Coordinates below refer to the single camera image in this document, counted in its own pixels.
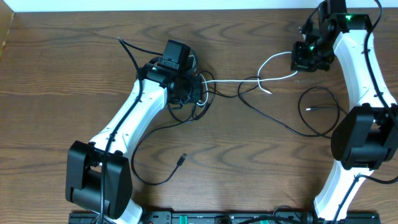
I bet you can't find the thin black cable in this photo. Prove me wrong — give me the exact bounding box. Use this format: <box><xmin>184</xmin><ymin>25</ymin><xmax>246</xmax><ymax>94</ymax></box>
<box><xmin>201</xmin><ymin>76</ymin><xmax>349</xmax><ymax>139</ymax></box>

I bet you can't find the black usb cable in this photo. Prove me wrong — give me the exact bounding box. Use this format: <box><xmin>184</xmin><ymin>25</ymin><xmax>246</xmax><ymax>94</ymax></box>
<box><xmin>130</xmin><ymin>70</ymin><xmax>218</xmax><ymax>187</ymax></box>

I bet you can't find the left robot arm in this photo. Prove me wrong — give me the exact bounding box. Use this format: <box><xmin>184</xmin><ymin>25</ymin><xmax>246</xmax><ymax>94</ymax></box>
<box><xmin>65</xmin><ymin>40</ymin><xmax>203</xmax><ymax>223</ymax></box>

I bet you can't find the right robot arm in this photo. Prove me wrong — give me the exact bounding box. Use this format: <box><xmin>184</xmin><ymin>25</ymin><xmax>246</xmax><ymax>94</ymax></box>
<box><xmin>290</xmin><ymin>1</ymin><xmax>397</xmax><ymax>223</ymax></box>

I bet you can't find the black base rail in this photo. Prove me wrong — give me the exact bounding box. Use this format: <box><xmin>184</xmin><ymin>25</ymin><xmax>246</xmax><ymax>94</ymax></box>
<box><xmin>67</xmin><ymin>210</ymin><xmax>381</xmax><ymax>224</ymax></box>

